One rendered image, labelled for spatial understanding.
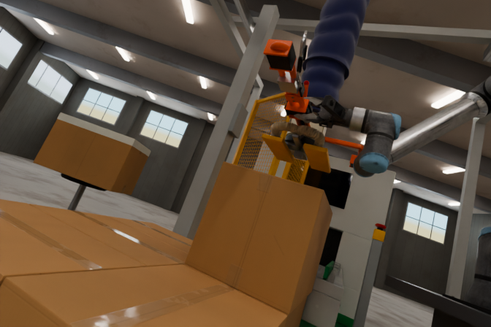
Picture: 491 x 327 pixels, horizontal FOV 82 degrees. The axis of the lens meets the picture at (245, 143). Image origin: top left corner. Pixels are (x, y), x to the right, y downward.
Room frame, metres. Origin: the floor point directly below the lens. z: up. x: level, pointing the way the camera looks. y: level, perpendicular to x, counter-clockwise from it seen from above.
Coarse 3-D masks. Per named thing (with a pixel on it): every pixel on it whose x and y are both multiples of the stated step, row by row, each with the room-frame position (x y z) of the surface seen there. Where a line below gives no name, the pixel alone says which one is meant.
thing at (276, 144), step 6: (264, 138) 1.20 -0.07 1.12; (270, 138) 1.18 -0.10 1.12; (276, 138) 1.17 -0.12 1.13; (282, 138) 1.16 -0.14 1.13; (270, 144) 1.26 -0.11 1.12; (276, 144) 1.22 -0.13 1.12; (282, 144) 1.19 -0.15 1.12; (276, 150) 1.33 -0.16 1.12; (282, 150) 1.29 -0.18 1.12; (288, 150) 1.28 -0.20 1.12; (276, 156) 1.45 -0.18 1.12; (282, 156) 1.40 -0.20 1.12; (288, 156) 1.36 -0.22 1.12
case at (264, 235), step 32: (224, 192) 1.08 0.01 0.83; (256, 192) 1.03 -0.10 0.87; (288, 192) 0.99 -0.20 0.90; (320, 192) 0.94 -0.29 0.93; (224, 224) 1.06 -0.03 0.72; (256, 224) 1.02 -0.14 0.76; (288, 224) 0.97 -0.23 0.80; (320, 224) 1.09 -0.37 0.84; (192, 256) 1.10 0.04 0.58; (224, 256) 1.05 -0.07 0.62; (256, 256) 1.00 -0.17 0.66; (288, 256) 0.96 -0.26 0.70; (320, 256) 1.43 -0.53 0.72; (256, 288) 0.99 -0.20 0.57; (288, 288) 0.95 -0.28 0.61
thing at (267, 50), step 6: (270, 42) 0.72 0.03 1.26; (288, 42) 0.70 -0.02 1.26; (264, 54) 0.73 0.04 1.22; (270, 54) 0.72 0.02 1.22; (276, 54) 0.71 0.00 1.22; (282, 54) 0.70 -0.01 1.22; (288, 54) 0.70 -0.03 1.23; (294, 54) 0.75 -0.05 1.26; (270, 60) 0.75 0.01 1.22; (276, 60) 0.74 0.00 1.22; (282, 60) 0.73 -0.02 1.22; (288, 60) 0.72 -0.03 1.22; (294, 60) 0.76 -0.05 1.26; (270, 66) 0.79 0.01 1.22; (276, 66) 0.78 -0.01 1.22; (282, 66) 0.76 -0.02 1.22; (288, 66) 0.75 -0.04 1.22
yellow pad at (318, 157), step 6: (306, 144) 1.12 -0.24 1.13; (306, 150) 1.16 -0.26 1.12; (312, 150) 1.13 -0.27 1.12; (318, 150) 1.10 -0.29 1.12; (324, 150) 1.09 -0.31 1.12; (312, 156) 1.21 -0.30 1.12; (318, 156) 1.18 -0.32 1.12; (324, 156) 1.14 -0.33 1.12; (312, 162) 1.31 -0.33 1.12; (318, 162) 1.27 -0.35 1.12; (324, 162) 1.23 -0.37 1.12; (312, 168) 1.42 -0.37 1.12; (318, 168) 1.38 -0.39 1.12; (324, 168) 1.33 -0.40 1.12
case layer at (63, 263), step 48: (0, 240) 0.69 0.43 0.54; (48, 240) 0.81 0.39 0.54; (96, 240) 0.98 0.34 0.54; (144, 240) 1.25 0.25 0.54; (192, 240) 1.75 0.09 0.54; (0, 288) 0.54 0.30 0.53; (48, 288) 0.56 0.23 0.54; (96, 288) 0.63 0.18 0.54; (144, 288) 0.72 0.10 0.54; (192, 288) 0.85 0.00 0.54
